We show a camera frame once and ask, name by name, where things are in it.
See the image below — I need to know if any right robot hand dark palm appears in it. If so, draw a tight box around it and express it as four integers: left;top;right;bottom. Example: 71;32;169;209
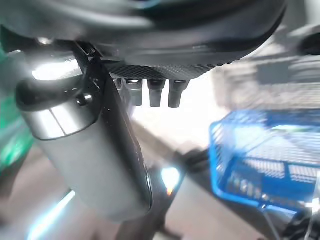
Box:
0;0;288;223

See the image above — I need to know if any blue plastic mesh basket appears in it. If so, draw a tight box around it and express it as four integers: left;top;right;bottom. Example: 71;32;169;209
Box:
208;109;320;219

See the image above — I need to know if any grey blurred cabinet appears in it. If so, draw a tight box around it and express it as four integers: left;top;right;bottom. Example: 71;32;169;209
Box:
212;23;320;112

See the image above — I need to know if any green blurred object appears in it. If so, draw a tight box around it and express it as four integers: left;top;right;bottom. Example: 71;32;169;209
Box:
0;42;35;173

